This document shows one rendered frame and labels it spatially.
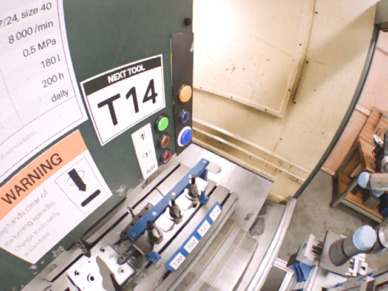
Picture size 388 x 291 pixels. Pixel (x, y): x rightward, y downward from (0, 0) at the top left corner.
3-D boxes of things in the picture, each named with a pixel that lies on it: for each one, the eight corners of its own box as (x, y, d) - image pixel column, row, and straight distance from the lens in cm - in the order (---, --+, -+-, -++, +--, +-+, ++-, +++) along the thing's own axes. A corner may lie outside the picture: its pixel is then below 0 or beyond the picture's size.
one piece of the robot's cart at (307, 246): (346, 259, 131) (356, 254, 125) (342, 278, 126) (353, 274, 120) (302, 239, 111) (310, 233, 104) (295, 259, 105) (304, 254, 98)
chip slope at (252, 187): (262, 199, 147) (274, 180, 127) (219, 274, 119) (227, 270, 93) (178, 154, 166) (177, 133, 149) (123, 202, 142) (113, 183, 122)
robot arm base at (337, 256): (348, 245, 115) (360, 237, 109) (344, 269, 109) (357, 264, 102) (331, 236, 107) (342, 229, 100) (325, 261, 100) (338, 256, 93)
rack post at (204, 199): (210, 198, 103) (216, 166, 80) (205, 205, 101) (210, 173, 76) (196, 190, 106) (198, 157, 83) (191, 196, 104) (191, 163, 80)
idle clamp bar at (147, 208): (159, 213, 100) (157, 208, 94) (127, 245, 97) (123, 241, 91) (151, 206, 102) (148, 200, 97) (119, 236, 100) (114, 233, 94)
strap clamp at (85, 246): (100, 259, 101) (86, 251, 88) (96, 262, 102) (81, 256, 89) (86, 242, 107) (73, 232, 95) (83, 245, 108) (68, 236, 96)
